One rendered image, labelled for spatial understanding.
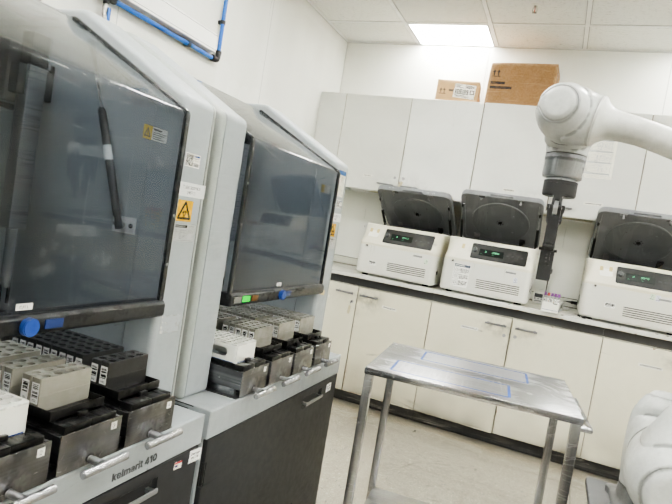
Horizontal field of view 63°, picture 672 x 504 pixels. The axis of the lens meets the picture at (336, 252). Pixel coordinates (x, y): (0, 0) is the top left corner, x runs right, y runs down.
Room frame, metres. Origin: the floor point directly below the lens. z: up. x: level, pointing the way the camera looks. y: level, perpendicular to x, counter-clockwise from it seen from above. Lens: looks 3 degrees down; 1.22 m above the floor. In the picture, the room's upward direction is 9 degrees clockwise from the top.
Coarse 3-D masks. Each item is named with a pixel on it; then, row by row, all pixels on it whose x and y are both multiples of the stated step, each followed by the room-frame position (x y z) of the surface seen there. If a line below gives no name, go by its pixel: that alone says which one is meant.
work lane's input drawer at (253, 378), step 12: (216, 360) 1.43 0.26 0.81; (252, 360) 1.47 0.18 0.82; (264, 360) 1.50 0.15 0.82; (216, 372) 1.42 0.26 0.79; (228, 372) 1.40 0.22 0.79; (240, 372) 1.39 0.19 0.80; (252, 372) 1.43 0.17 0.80; (264, 372) 1.50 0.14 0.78; (228, 384) 1.40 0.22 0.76; (240, 384) 1.39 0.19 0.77; (252, 384) 1.44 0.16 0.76; (264, 384) 1.51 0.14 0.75; (240, 396) 1.39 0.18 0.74
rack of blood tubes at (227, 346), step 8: (216, 336) 1.49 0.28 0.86; (224, 336) 1.50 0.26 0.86; (232, 336) 1.51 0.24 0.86; (240, 336) 1.52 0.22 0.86; (216, 344) 1.44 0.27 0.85; (224, 344) 1.43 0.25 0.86; (232, 344) 1.42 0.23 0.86; (240, 344) 1.43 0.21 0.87; (248, 344) 1.47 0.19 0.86; (216, 352) 1.53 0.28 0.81; (224, 352) 1.54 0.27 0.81; (232, 352) 1.42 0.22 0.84; (240, 352) 1.43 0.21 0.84; (248, 352) 1.47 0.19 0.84; (232, 360) 1.42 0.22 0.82; (240, 360) 1.44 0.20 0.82
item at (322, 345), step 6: (318, 336) 1.89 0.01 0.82; (324, 336) 1.94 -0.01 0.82; (306, 342) 1.84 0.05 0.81; (312, 342) 1.83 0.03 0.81; (318, 342) 1.84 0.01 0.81; (324, 342) 1.89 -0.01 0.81; (330, 342) 1.93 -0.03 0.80; (318, 348) 1.83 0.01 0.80; (324, 348) 1.88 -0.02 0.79; (330, 348) 1.94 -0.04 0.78; (318, 354) 1.84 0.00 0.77; (324, 354) 1.89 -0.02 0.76; (318, 360) 1.85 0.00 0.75; (324, 360) 1.86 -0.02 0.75; (330, 360) 1.86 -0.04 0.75; (336, 360) 1.89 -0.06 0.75; (324, 366) 1.82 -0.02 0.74
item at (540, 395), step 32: (384, 352) 1.82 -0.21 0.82; (416, 352) 1.91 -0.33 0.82; (416, 384) 1.55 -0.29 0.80; (448, 384) 1.55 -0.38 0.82; (480, 384) 1.61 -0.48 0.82; (512, 384) 1.67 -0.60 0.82; (544, 384) 1.74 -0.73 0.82; (384, 416) 1.99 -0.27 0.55; (544, 416) 1.45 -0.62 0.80; (576, 416) 1.44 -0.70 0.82; (352, 448) 1.59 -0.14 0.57; (544, 448) 1.84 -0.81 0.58; (576, 448) 1.43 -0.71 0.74; (352, 480) 1.59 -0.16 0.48; (544, 480) 1.83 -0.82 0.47
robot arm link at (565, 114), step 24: (552, 96) 1.09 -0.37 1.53; (576, 96) 1.07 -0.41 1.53; (600, 96) 1.11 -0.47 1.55; (552, 120) 1.10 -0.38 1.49; (576, 120) 1.08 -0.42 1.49; (600, 120) 1.10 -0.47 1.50; (624, 120) 1.09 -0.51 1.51; (648, 120) 1.09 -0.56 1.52; (576, 144) 1.15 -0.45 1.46; (648, 144) 1.09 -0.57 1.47
